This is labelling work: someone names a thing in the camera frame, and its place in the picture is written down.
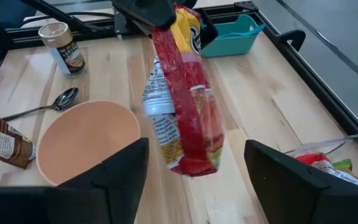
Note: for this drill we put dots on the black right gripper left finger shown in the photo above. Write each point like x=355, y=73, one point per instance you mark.
x=123, y=186

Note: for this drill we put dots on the orange taco seasoning mix packet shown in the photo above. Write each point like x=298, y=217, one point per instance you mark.
x=5, y=143

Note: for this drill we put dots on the red beef ramen packet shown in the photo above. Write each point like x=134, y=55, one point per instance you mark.
x=185, y=109

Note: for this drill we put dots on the spice jar with tan lid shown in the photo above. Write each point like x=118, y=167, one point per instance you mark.
x=65, y=53

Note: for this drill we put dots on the red ramen packet 3 print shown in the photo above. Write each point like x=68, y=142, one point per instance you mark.
x=314, y=160

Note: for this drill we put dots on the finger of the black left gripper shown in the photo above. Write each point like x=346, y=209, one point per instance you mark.
x=148, y=12
x=208, y=32

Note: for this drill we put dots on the blue office chair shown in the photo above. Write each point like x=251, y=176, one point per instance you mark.
x=8, y=12

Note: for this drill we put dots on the peach ceramic bowl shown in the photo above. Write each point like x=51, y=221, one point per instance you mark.
x=85, y=140

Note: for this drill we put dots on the clear plastic container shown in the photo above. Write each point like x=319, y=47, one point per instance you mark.
x=337, y=141

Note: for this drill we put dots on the teal plastic bin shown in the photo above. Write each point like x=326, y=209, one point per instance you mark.
x=232, y=46

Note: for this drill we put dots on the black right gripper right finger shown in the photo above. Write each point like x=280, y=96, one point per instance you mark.
x=284, y=186

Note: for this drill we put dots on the metal spoon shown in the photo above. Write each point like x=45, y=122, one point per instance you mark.
x=65, y=98

